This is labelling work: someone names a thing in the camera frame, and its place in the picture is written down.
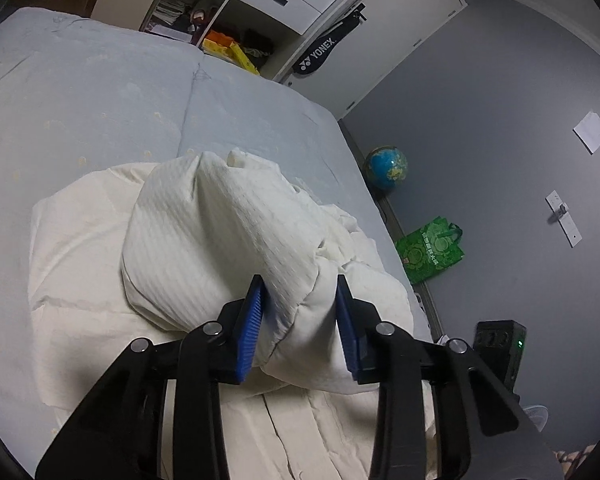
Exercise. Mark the green shopping bag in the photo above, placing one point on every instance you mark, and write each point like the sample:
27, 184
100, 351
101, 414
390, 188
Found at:
430, 252

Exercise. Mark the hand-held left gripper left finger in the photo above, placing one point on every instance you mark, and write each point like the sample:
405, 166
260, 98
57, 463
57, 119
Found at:
247, 330

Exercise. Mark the white small fan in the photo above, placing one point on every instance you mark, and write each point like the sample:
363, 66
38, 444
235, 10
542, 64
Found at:
536, 416

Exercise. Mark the black racket bag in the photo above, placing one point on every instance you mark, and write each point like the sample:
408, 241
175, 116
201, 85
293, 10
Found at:
320, 52

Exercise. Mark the white wardrobe with drawers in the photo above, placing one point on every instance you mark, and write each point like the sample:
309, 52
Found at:
395, 35

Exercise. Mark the white hooded jacket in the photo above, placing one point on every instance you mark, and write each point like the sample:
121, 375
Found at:
205, 240

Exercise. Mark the white paper sheet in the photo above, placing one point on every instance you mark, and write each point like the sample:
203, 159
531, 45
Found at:
592, 131

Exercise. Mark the yellow and orange boxes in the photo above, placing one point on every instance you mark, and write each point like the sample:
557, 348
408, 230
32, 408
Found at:
230, 52

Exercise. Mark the plaid cloth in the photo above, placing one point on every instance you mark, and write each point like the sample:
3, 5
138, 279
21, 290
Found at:
575, 466

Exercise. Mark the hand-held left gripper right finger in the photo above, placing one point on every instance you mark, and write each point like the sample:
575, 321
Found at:
347, 330

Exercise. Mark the white wall switch plate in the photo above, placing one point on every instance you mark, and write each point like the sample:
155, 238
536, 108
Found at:
564, 219

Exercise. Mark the blue globe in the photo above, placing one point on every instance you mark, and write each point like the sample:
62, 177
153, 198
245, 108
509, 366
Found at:
386, 167

